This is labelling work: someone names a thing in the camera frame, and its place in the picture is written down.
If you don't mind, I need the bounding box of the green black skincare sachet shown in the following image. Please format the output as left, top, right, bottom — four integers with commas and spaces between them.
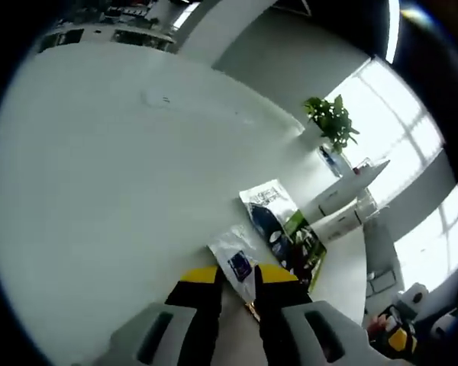
239, 178, 327, 294

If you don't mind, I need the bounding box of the gold foil skincare sachet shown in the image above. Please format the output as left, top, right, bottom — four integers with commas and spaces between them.
246, 300, 261, 323

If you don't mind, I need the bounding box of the small blue white packet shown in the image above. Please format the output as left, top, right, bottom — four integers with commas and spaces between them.
317, 145, 345, 178

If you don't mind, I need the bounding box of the long white office counter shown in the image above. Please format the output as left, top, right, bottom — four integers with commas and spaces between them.
37, 22, 176, 53

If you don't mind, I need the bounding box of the person's right hand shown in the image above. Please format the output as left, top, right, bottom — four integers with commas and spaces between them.
366, 315, 387, 340

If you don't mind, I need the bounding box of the potted green plant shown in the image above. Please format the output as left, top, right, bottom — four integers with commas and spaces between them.
301, 94, 361, 156

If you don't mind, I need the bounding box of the white skincare tube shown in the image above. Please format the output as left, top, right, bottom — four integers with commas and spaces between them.
307, 159, 391, 222

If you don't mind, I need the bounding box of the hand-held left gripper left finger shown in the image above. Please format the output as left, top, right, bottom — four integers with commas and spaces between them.
110, 265, 224, 366

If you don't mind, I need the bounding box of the long ceiling light strip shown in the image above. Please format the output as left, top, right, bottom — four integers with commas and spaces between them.
385, 0, 402, 65

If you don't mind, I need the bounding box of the wide bright window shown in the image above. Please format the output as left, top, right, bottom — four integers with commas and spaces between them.
324, 59, 443, 214

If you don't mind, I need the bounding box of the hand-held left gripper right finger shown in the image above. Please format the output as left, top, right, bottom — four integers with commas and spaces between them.
253, 263, 372, 366

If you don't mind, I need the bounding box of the clear skincare sachet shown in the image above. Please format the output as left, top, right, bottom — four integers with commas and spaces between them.
208, 224, 261, 304

